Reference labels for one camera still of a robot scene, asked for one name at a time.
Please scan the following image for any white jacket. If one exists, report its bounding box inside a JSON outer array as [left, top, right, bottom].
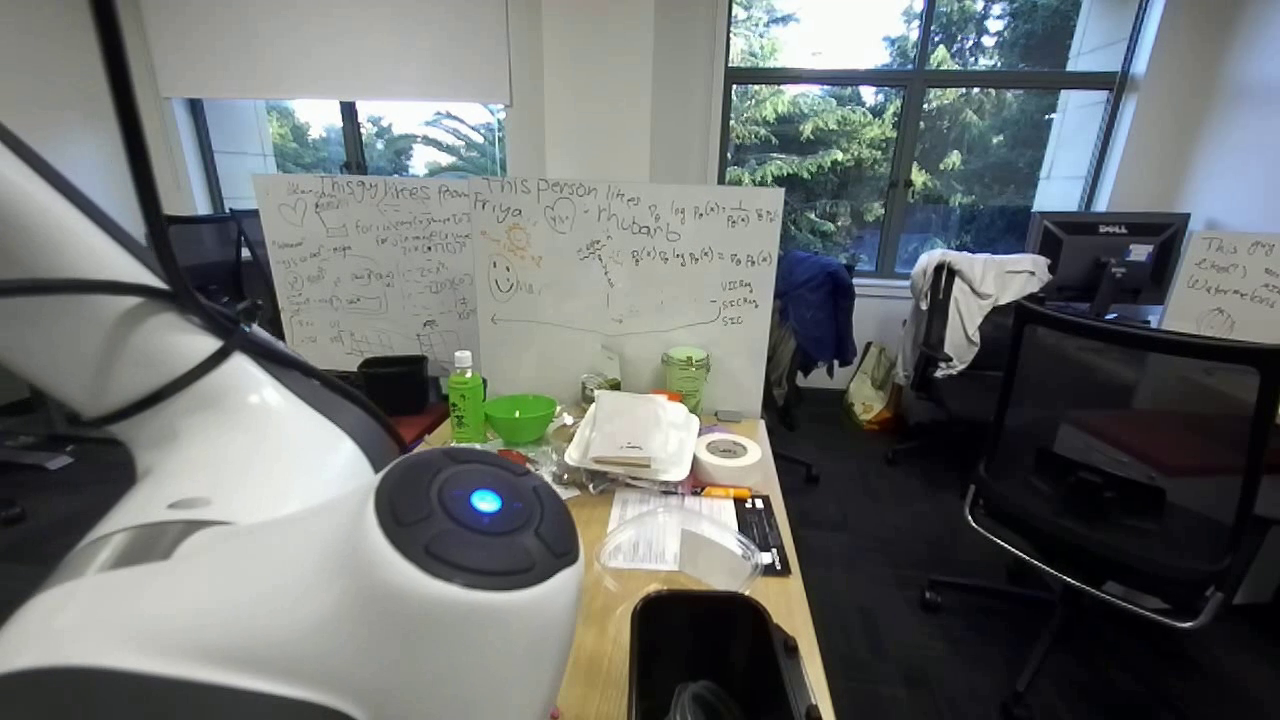
[[908, 242, 1056, 384]]

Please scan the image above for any small whiteboard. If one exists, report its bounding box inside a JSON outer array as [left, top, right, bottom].
[[1160, 228, 1280, 349]]

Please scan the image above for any green lidded jar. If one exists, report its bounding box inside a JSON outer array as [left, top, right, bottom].
[[656, 342, 715, 414]]

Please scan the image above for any bright green bowl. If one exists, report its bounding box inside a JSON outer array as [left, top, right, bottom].
[[485, 393, 566, 451]]

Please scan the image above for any whiteboard with sun drawing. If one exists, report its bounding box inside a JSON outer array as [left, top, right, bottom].
[[472, 177, 790, 420]]

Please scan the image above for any black monitor with sticker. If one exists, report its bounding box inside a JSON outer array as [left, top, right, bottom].
[[1025, 208, 1195, 331]]

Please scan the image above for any green bottle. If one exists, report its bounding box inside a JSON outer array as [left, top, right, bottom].
[[443, 349, 493, 446]]

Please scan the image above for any white printed paper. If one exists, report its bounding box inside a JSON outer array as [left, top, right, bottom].
[[601, 484, 698, 574]]

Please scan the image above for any yellow-green floor bag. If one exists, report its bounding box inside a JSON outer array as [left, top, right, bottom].
[[839, 336, 905, 431]]

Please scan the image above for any black landfill bin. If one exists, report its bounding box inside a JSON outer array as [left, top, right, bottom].
[[624, 587, 822, 720]]

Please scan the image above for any black mesh office chair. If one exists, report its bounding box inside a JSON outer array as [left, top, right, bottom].
[[915, 296, 1280, 720]]

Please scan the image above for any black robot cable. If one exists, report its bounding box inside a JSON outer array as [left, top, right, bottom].
[[0, 277, 412, 473]]

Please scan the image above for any white tape roll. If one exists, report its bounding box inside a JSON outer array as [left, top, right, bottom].
[[693, 426, 766, 492]]

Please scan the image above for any white roller blind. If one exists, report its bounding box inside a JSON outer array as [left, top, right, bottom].
[[137, 0, 516, 108]]

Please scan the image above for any whiteboard with black scribbles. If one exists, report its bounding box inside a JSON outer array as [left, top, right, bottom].
[[252, 171, 488, 376]]

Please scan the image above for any plain black bin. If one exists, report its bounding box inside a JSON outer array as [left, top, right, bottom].
[[355, 353, 435, 420]]

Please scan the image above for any blue jacket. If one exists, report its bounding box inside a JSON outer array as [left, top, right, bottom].
[[777, 249, 861, 380]]

